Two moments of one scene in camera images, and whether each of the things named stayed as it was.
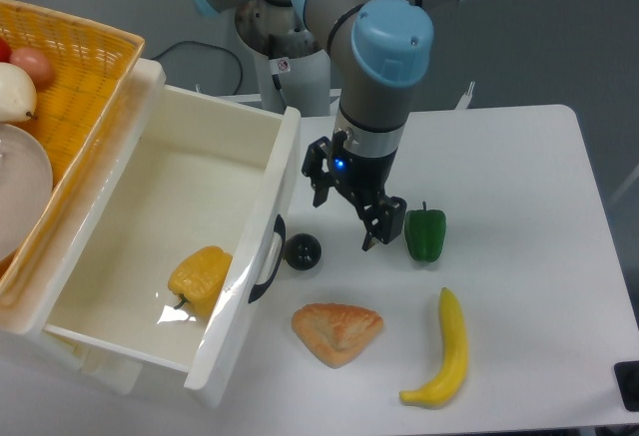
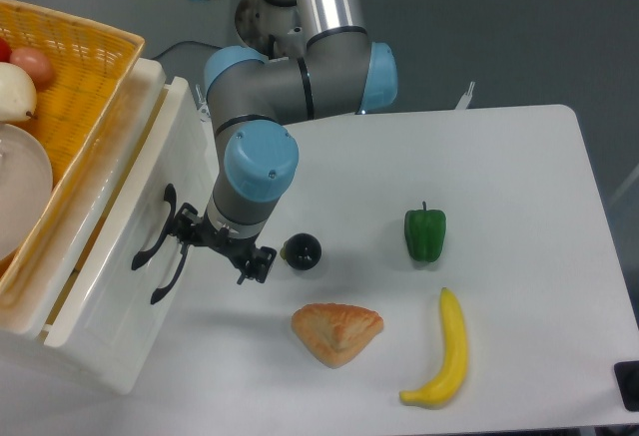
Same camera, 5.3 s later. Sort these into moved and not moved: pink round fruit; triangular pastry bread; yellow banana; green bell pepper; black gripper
Moved: black gripper
Not moved: pink round fruit; triangular pastry bread; green bell pepper; yellow banana
